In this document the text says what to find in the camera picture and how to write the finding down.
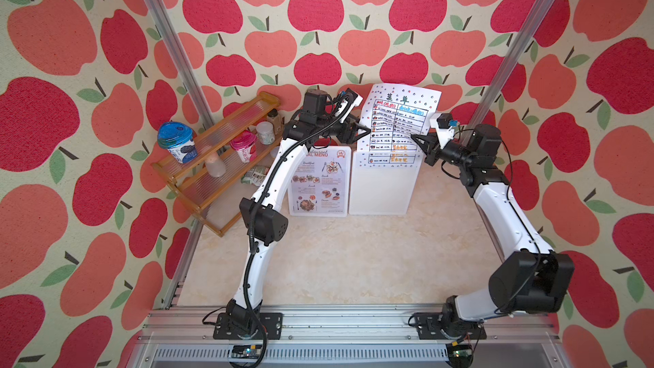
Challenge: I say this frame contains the left white rack box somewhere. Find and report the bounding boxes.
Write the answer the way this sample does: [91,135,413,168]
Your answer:
[283,144,354,219]

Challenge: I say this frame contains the white lidded jar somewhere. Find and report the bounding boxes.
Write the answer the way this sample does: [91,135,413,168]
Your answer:
[255,121,276,146]

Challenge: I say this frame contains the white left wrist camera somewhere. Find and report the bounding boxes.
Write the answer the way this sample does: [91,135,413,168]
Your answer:
[337,89,364,124]

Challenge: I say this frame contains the green snack packet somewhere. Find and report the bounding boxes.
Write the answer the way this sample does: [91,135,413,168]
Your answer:
[240,165,270,187]

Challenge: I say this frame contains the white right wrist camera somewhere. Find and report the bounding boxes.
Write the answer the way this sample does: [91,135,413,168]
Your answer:
[430,112,458,149]

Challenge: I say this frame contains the blue lidded yogurt cup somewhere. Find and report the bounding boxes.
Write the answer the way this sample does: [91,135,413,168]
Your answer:
[158,121,199,165]

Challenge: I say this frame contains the wooden spice shelf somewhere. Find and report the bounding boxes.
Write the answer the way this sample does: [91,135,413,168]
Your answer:
[152,92,281,236]

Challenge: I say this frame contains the restaurant special menu sheet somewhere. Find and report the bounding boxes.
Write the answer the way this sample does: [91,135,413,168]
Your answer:
[289,145,353,216]

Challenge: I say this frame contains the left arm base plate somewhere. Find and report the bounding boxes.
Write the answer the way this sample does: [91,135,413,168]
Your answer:
[213,313,284,340]

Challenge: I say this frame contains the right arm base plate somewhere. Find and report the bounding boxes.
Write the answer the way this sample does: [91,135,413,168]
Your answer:
[407,313,487,342]

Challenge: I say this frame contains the right aluminium frame post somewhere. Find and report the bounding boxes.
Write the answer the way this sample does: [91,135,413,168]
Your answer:
[469,0,555,128]

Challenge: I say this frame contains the clear plastic bottle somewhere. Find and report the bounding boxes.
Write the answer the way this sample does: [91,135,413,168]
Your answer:
[204,152,227,178]

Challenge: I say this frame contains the right white rack box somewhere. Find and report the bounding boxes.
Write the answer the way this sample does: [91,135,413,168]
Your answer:
[348,151,424,216]

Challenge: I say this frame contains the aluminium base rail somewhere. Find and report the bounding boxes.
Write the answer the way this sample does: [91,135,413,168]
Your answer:
[125,304,572,367]

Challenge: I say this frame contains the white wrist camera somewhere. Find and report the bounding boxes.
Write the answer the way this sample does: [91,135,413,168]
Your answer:
[337,89,364,124]
[430,112,458,149]

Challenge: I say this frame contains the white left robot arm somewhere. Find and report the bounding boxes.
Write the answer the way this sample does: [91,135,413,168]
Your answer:
[226,89,371,334]

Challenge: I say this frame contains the white dotted menu sheet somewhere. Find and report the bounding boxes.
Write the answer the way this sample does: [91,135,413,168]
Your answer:
[356,83,441,169]

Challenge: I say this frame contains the black capped glass jar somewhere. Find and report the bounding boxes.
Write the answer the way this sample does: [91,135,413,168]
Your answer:
[267,108,284,136]

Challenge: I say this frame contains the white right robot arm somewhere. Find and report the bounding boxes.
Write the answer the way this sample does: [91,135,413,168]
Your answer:
[411,124,575,340]

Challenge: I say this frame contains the pink lidded cup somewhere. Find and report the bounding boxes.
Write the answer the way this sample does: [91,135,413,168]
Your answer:
[229,131,257,164]

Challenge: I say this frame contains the left aluminium frame post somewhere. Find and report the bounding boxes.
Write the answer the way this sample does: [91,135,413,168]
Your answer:
[144,0,215,129]

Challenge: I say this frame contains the aluminium frame post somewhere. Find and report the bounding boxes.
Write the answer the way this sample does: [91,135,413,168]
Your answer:
[469,0,555,128]
[144,0,215,129]

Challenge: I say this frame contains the white rack box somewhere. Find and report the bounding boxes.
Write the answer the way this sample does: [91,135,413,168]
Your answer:
[283,144,354,219]
[348,151,424,216]

